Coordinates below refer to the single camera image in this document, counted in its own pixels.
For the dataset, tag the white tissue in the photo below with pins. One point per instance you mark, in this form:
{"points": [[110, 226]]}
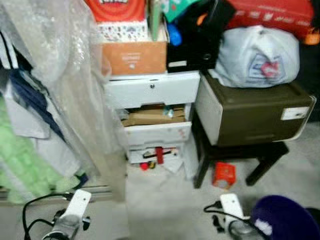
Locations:
{"points": [[264, 227]]}

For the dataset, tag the small red container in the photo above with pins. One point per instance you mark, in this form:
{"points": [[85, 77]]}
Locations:
{"points": [[224, 174]]}

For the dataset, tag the purple plastic bucket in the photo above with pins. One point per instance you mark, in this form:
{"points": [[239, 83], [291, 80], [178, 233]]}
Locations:
{"points": [[290, 215]]}

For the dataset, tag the black low stool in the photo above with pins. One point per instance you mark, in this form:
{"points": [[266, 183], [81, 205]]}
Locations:
{"points": [[240, 150]]}

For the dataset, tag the white hanging garment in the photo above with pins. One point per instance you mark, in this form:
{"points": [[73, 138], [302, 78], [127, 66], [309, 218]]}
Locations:
{"points": [[55, 150]]}

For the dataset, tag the red clamp tool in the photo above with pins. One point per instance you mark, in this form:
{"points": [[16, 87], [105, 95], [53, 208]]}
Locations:
{"points": [[160, 155]]}

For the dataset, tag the light green fluffy fabric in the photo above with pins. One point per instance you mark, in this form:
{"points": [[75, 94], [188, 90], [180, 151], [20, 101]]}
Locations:
{"points": [[20, 160]]}

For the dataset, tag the brown plastic drawer box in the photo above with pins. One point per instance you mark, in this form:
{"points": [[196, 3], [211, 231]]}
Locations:
{"points": [[250, 112]]}

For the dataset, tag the flat brown cardboard piece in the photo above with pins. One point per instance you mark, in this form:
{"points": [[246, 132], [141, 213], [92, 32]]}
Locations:
{"points": [[150, 116]]}

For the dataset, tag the dark blue hanging garment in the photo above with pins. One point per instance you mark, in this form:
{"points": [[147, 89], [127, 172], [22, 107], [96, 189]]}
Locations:
{"points": [[30, 95]]}

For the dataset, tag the white plastic drawer unit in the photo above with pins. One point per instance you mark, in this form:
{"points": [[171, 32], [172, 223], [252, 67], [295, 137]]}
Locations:
{"points": [[150, 89]]}

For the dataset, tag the orange brown cardboard box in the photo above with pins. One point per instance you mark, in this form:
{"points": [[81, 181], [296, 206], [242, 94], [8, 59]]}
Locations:
{"points": [[132, 57]]}

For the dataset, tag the white printed plastic bag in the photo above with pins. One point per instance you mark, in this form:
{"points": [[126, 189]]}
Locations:
{"points": [[255, 55]]}

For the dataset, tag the clear bubble wrap sheet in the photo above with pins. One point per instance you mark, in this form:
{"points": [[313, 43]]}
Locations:
{"points": [[60, 50]]}

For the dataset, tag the white patterned box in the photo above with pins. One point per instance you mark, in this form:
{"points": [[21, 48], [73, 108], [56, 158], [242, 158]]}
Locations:
{"points": [[122, 31]]}

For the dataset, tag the small orange object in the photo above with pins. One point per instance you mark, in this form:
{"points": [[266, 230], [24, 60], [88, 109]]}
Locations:
{"points": [[311, 37]]}

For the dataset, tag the thin green board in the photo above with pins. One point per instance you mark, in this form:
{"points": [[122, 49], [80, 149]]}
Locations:
{"points": [[156, 20]]}

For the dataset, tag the red and white box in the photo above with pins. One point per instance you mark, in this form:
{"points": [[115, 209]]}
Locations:
{"points": [[115, 10]]}

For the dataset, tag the red bag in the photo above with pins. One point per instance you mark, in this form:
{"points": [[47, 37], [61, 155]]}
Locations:
{"points": [[275, 12]]}

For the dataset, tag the teal patterned box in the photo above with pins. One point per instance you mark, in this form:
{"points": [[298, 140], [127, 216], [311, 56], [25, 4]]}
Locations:
{"points": [[177, 6]]}

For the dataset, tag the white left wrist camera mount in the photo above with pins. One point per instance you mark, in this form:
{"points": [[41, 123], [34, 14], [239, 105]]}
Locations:
{"points": [[77, 202]]}

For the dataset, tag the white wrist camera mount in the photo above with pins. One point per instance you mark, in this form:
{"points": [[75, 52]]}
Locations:
{"points": [[232, 205], [77, 202]]}

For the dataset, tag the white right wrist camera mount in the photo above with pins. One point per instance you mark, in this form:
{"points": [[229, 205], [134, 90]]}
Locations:
{"points": [[232, 205]]}

